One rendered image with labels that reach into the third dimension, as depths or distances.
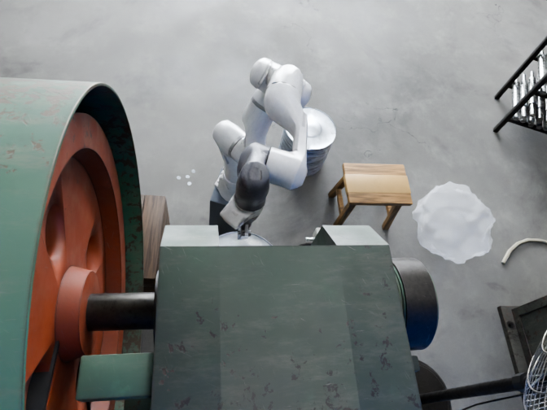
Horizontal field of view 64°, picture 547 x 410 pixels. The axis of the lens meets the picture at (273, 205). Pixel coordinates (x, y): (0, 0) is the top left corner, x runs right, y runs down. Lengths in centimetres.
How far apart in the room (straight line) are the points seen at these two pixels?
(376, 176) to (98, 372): 187
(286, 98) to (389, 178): 118
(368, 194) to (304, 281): 157
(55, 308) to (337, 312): 46
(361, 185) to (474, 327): 98
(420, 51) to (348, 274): 302
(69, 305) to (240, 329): 30
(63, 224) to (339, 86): 252
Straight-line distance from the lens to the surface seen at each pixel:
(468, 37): 399
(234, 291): 70
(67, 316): 82
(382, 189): 231
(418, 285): 88
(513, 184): 321
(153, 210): 205
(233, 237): 152
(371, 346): 72
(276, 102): 129
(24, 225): 51
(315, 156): 244
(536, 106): 333
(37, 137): 58
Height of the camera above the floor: 217
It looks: 61 degrees down
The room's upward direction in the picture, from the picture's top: 17 degrees clockwise
